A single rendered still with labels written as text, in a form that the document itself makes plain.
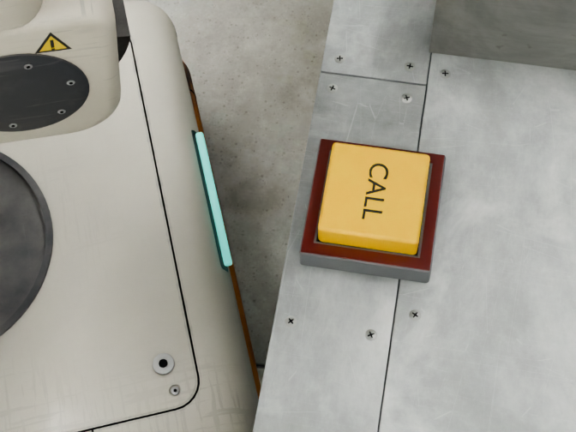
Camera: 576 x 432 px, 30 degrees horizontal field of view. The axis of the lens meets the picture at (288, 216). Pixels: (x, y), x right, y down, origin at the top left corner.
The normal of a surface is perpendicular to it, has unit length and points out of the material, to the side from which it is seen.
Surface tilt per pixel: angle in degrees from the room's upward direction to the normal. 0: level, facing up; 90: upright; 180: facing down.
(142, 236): 0
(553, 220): 0
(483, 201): 0
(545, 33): 90
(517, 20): 90
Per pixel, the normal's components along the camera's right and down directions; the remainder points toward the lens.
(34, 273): -0.04, -0.41
